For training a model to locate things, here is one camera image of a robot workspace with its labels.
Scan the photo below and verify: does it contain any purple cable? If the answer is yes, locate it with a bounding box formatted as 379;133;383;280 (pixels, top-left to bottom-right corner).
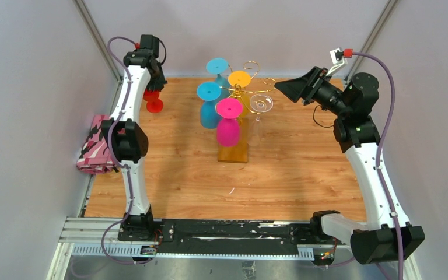
100;36;159;266
347;49;405;280

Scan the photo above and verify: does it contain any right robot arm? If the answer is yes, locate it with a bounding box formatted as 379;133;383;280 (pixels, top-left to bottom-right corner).
275;67;425;264

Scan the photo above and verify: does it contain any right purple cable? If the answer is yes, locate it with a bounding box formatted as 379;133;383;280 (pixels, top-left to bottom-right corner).
347;49;405;280

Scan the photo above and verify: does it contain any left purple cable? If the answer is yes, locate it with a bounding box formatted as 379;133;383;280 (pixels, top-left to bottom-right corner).
100;36;159;266

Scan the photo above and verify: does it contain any pink camouflage cloth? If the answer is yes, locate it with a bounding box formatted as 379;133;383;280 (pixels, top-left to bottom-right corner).
76;115;118;174

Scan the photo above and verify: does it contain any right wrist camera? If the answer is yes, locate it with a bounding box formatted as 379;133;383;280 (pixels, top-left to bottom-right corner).
326;48;354;77

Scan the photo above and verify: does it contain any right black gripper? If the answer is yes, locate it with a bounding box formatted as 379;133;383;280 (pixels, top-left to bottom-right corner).
275;66;351;118

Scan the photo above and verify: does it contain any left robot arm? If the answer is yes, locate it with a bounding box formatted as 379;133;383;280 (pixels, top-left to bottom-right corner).
101;34;167;244

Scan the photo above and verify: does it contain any pink wine glass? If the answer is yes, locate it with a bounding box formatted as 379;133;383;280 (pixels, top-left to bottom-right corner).
215;98;243;147

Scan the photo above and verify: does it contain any rear blue wine glass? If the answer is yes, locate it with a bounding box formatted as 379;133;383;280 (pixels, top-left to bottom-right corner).
206;58;230;102

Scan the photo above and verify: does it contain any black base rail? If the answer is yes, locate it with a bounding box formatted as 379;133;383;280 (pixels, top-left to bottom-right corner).
59;218;351;261

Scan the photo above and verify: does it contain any wooden rack base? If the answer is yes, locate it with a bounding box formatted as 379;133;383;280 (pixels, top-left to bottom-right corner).
217;118;249;163

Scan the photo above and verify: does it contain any yellow wine glass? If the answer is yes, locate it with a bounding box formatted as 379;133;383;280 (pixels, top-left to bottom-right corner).
227;71;251;118

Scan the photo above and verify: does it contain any clear wine glass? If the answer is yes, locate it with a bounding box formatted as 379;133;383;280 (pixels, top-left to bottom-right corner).
247;94;274;146

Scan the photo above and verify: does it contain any blue wine glass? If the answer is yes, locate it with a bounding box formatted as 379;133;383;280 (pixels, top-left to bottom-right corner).
197;81;221;130
206;58;230;102

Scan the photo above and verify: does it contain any red wine glass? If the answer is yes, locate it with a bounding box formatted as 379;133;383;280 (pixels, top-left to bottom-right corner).
143;89;164;114

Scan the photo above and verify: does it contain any front blue wine glass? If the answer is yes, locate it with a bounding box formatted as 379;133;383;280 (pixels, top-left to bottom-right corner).
197;81;221;130

